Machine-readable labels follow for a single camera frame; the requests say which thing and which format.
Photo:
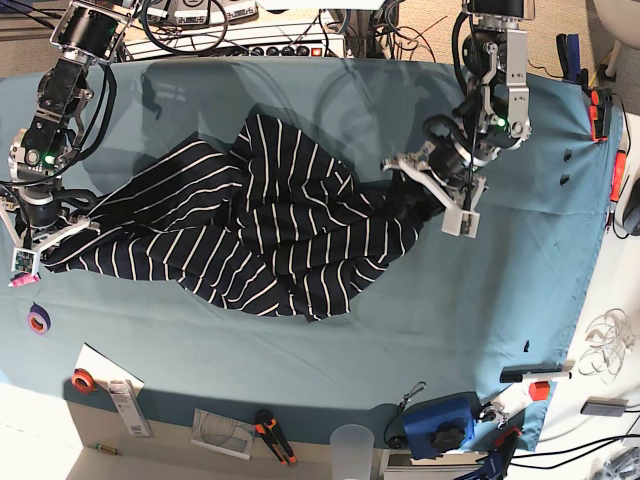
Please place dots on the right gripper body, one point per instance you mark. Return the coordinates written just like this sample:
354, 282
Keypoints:
39, 218

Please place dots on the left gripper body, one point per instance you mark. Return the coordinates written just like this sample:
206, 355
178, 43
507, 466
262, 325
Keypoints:
450, 177

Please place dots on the navy white striped t-shirt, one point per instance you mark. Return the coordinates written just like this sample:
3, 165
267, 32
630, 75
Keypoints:
274, 226

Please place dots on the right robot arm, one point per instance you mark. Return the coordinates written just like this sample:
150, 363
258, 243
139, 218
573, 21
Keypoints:
75, 100

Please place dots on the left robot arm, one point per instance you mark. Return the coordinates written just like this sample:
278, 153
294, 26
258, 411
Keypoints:
489, 50

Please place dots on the pink tube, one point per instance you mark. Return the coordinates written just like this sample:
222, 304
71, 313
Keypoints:
23, 279

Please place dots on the purple tape roll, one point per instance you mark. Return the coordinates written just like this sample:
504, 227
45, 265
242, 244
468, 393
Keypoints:
38, 319

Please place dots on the teal table cloth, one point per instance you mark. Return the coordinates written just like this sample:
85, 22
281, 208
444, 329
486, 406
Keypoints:
454, 312

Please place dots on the white paper sheet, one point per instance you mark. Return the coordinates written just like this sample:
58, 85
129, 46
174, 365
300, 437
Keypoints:
102, 370

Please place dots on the orange tape roll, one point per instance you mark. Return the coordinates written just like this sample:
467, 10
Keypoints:
83, 382

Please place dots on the orange black clamp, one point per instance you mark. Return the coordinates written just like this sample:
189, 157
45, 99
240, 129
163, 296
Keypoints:
600, 113

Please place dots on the black computer mouse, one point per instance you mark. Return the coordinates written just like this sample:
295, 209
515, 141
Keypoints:
631, 213

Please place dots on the packaged item with barcode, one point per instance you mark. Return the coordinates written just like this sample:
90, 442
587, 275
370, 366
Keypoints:
125, 401

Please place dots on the black marker pen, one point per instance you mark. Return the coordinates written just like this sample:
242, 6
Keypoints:
533, 375

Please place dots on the white zip ties bundle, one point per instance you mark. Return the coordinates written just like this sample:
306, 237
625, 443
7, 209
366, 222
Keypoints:
610, 338

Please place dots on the small red block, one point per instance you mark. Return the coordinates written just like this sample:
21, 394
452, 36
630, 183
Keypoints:
539, 391

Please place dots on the grey power supply box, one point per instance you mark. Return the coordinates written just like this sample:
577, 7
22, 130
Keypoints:
190, 12
158, 11
235, 11

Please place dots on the blue clamp with black knob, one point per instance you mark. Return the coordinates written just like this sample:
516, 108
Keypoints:
441, 427

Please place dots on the clear plastic bag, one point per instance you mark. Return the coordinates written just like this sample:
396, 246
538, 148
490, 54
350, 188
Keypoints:
222, 434

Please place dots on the grey adapter box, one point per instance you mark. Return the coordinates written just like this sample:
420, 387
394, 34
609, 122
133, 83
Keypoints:
603, 408

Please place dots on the frosted plastic cup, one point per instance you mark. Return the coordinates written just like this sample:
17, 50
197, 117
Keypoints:
351, 449

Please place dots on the orange black cutter pliers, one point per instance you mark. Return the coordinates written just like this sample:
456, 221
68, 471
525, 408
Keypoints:
269, 430

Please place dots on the orange handled tool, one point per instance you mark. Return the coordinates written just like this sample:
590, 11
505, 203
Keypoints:
618, 174

